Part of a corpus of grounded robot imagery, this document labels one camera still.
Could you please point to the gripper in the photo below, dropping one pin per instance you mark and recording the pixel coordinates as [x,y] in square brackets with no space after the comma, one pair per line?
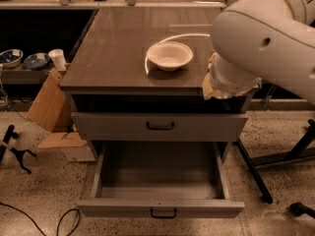
[219,83]

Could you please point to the orange soda can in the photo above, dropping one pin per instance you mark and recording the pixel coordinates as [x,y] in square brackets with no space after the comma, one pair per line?
[223,96]

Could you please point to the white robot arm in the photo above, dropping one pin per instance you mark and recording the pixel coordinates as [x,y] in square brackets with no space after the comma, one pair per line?
[265,39]

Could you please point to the grey drawer cabinet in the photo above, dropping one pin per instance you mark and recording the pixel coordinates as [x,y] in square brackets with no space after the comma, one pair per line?
[109,73]

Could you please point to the open grey middle drawer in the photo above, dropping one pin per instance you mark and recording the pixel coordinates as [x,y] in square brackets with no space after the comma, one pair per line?
[161,180]

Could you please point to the closed grey top drawer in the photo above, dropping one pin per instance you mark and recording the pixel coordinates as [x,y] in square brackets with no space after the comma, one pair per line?
[166,127]

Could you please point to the white paper bowl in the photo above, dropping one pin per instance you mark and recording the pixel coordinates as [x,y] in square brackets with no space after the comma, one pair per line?
[170,55]

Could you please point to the black metal stand leg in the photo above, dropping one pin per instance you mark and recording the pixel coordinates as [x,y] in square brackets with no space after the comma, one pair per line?
[300,151]

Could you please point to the black caster foot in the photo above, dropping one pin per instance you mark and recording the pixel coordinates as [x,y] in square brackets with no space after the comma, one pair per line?
[299,209]

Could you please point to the flat cardboard piece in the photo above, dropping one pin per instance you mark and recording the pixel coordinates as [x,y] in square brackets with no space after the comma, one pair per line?
[63,140]

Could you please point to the white paper cup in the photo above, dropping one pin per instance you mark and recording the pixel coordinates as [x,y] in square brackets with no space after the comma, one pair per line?
[58,59]

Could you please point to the dark blue bowl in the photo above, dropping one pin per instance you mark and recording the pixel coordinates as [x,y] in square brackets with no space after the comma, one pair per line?
[37,61]

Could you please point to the grey side shelf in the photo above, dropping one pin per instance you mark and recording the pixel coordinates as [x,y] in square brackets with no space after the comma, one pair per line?
[23,76]

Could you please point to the blue patterned bowl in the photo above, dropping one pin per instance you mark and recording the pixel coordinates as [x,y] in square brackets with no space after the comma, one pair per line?
[11,58]

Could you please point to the black tripod stand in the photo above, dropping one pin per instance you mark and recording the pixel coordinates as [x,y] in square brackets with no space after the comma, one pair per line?
[18,153]

